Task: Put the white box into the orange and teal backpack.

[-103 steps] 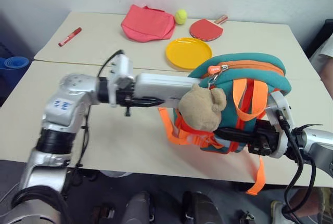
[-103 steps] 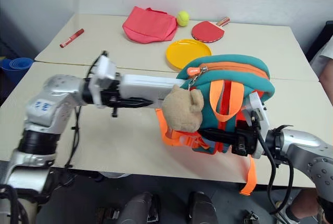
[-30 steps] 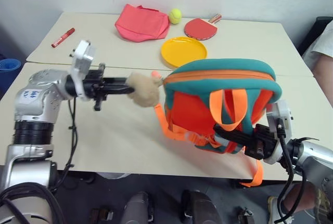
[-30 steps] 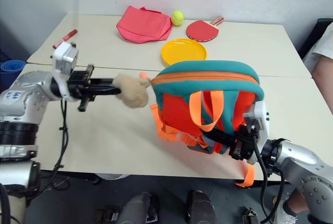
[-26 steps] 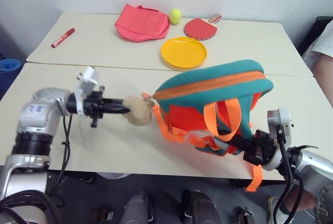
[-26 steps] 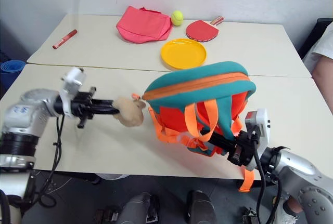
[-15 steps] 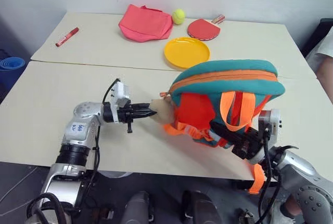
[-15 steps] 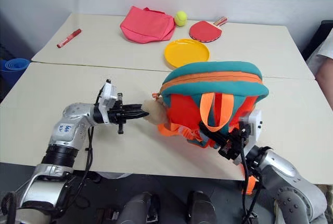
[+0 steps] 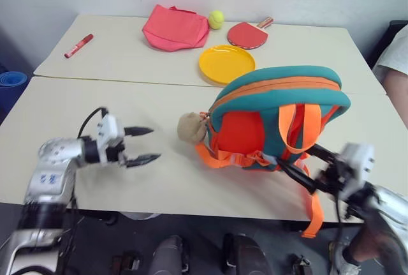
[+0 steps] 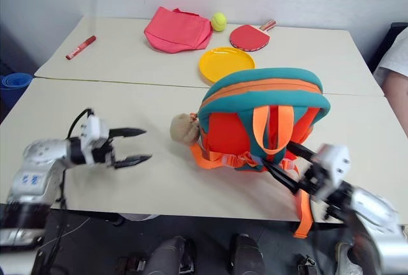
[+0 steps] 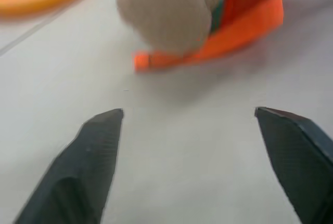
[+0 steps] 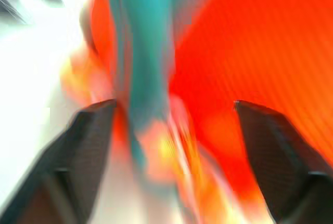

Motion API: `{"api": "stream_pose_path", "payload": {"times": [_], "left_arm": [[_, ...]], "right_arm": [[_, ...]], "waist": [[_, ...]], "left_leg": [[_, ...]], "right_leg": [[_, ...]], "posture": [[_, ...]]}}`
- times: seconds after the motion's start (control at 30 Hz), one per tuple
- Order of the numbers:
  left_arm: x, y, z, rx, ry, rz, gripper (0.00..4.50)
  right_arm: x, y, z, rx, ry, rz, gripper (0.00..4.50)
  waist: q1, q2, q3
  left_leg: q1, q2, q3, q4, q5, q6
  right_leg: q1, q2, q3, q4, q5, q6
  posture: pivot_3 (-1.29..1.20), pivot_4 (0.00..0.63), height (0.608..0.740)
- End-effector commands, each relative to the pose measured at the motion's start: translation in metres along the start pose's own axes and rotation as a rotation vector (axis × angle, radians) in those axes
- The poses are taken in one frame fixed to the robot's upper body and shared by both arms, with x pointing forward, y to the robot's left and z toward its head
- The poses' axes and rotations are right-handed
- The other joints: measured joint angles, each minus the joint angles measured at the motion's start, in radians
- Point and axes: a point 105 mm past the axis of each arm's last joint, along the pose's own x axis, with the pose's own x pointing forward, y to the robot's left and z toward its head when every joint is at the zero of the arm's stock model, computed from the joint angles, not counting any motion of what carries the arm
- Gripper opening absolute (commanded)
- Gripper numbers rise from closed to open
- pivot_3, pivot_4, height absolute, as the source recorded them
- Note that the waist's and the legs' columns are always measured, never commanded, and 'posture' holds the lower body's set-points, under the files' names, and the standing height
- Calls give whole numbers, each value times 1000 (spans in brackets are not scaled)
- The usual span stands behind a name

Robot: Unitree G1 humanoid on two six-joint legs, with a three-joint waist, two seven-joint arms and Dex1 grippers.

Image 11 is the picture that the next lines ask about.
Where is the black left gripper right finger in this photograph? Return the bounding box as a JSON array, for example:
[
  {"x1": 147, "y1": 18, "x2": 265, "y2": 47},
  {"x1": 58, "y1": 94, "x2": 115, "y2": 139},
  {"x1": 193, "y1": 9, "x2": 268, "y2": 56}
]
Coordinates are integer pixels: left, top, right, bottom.
[{"x1": 254, "y1": 106, "x2": 333, "y2": 224}]

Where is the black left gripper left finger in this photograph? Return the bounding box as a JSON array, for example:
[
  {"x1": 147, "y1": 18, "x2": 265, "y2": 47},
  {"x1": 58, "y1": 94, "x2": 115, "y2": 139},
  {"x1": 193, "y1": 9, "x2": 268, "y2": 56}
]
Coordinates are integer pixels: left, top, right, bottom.
[{"x1": 13, "y1": 108, "x2": 124, "y2": 224}]

